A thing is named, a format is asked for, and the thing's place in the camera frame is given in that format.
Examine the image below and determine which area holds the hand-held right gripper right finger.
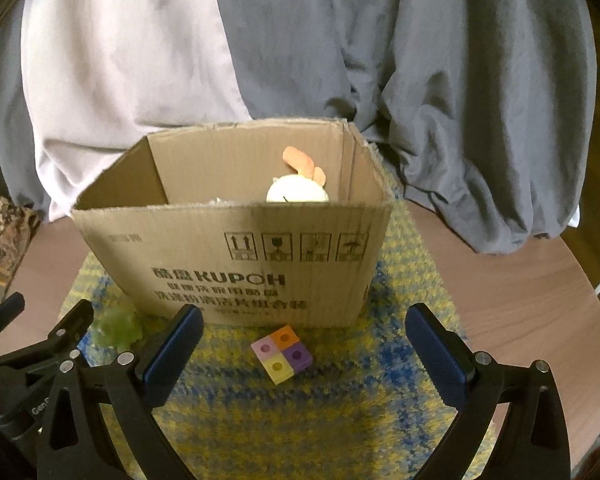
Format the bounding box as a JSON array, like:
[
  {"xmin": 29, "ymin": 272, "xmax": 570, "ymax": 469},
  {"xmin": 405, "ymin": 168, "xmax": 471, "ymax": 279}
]
[{"xmin": 405, "ymin": 302, "xmax": 566, "ymax": 480}]

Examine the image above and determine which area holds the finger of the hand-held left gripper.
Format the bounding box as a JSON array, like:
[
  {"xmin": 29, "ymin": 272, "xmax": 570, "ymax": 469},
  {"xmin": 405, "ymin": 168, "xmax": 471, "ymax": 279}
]
[
  {"xmin": 0, "ymin": 292, "xmax": 26, "ymax": 362},
  {"xmin": 0, "ymin": 299, "xmax": 96, "ymax": 367}
]

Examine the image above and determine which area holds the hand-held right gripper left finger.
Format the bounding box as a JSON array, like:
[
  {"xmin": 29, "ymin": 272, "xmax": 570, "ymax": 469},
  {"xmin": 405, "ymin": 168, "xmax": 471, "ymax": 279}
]
[{"xmin": 36, "ymin": 304, "xmax": 204, "ymax": 480}]

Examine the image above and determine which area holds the cardboard box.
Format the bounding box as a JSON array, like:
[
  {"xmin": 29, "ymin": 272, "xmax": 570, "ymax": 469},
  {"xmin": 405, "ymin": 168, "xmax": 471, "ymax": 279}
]
[{"xmin": 70, "ymin": 117, "xmax": 396, "ymax": 329}]

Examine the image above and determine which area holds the four-colour toy block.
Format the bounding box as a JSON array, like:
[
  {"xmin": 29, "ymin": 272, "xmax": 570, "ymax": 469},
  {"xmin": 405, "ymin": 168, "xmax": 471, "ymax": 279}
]
[{"xmin": 250, "ymin": 325, "xmax": 314, "ymax": 385}]

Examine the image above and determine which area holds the yellow plush duck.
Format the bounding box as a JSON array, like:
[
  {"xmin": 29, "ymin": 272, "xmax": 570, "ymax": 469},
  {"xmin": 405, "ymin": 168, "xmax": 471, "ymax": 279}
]
[{"xmin": 266, "ymin": 146, "xmax": 329, "ymax": 204}]

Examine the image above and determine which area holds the green toy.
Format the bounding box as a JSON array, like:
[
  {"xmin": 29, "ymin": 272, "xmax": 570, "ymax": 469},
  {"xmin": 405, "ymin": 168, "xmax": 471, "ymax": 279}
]
[{"xmin": 92, "ymin": 307, "xmax": 144, "ymax": 349}]

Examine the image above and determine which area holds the brown patterned cloth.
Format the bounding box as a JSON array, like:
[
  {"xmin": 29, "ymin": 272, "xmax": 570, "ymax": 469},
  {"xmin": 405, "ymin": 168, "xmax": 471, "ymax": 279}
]
[{"xmin": 0, "ymin": 195, "xmax": 44, "ymax": 322}]

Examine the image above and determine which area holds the yellow blue woven mat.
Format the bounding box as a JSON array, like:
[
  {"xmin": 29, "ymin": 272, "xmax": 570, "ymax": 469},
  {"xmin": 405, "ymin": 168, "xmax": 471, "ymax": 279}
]
[{"xmin": 60, "ymin": 180, "xmax": 496, "ymax": 480}]

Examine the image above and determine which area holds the grey blanket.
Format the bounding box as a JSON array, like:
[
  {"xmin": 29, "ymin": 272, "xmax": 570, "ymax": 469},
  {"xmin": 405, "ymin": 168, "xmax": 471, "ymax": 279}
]
[{"xmin": 0, "ymin": 0, "xmax": 600, "ymax": 256}]

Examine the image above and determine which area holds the pale pink bed sheet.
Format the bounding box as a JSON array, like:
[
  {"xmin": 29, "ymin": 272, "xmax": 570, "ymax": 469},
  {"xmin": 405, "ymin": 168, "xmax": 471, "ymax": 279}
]
[{"xmin": 22, "ymin": 0, "xmax": 253, "ymax": 222}]

